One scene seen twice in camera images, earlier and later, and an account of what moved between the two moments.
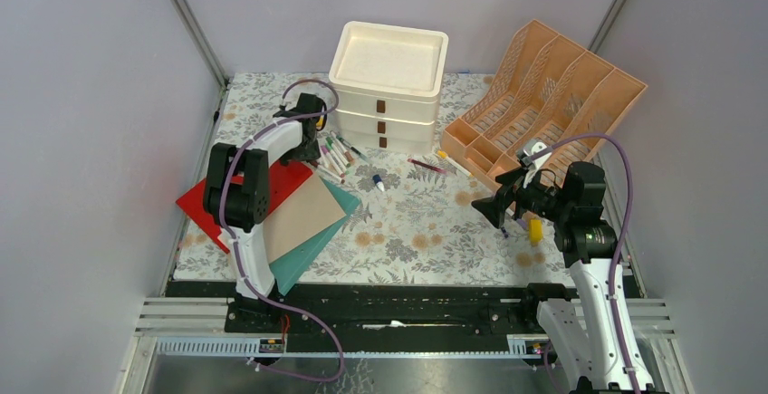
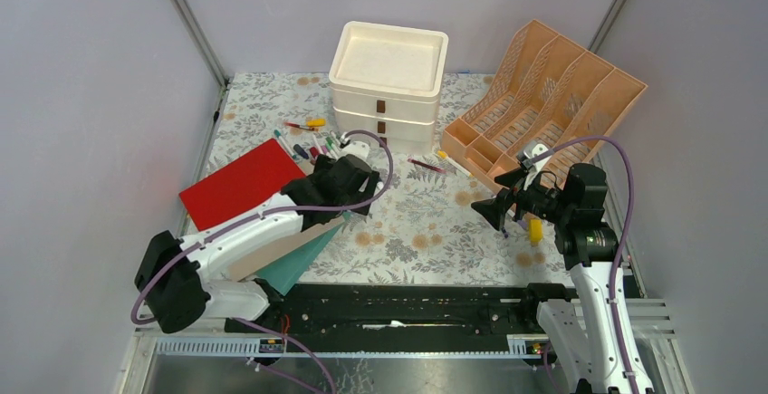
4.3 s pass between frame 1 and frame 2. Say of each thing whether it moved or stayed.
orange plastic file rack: stayed
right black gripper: stayed
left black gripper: moved
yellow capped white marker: stayed
